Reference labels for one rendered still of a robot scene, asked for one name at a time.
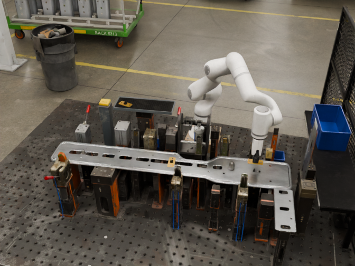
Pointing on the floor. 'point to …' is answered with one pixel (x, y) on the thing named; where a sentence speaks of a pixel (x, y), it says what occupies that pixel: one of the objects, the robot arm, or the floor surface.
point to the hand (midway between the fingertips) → (255, 158)
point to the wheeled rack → (123, 20)
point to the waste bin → (56, 55)
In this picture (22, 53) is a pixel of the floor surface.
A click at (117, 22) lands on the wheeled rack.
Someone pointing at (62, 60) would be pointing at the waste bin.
